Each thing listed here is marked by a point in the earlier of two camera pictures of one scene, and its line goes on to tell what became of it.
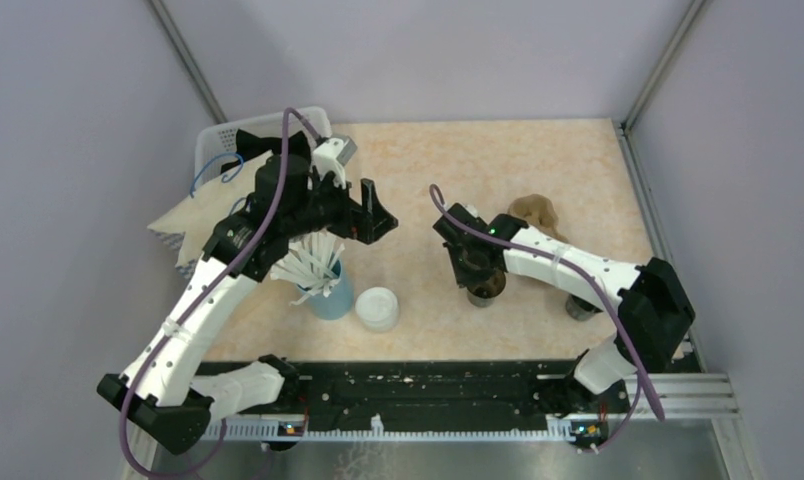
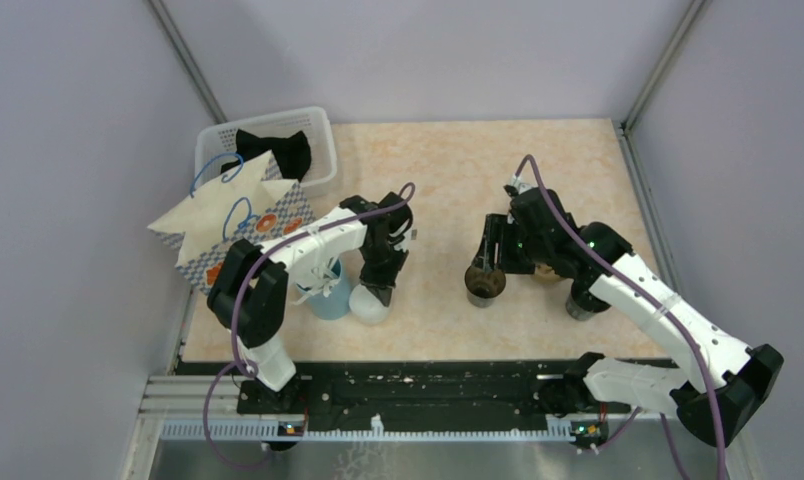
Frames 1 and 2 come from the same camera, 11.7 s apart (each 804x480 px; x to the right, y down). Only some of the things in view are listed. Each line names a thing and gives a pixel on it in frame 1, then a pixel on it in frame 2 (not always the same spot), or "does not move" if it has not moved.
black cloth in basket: (249, 146) does not move
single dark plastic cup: (483, 294) does not move
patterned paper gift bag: (188, 228) does not move
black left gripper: (367, 221) → (381, 284)
